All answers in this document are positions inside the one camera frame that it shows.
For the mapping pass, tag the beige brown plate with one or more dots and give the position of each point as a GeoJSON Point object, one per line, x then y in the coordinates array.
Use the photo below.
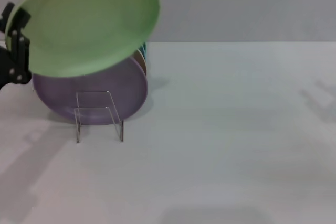
{"type": "Point", "coordinates": [141, 62]}

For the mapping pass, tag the light green plate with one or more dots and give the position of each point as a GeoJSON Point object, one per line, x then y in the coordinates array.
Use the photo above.
{"type": "Point", "coordinates": [86, 22]}

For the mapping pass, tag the lilac plate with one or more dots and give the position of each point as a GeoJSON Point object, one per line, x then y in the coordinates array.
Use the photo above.
{"type": "Point", "coordinates": [120, 93]}

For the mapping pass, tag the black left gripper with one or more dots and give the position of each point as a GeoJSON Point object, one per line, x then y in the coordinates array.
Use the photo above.
{"type": "Point", "coordinates": [8, 74]}

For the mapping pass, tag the light blue plate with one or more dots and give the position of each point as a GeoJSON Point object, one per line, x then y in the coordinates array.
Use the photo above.
{"type": "Point", "coordinates": [143, 49]}

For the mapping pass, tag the clear acrylic plate rack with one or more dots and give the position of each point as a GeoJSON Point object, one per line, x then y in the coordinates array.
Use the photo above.
{"type": "Point", "coordinates": [78, 129]}

